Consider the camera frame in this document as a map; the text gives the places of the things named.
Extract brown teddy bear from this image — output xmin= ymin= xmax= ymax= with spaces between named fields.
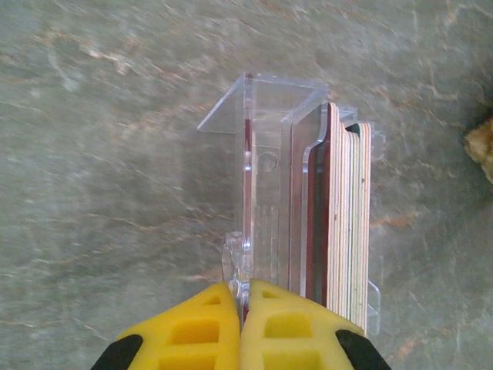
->
xmin=463 ymin=117 xmax=493 ymax=185

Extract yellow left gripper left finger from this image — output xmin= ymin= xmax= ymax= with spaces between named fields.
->
xmin=90 ymin=281 xmax=242 ymax=370

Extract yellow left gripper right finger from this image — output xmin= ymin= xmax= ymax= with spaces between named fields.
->
xmin=241 ymin=280 xmax=392 ymax=370

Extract clear acrylic card stand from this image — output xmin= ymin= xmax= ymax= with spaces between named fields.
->
xmin=196 ymin=72 xmax=387 ymax=337

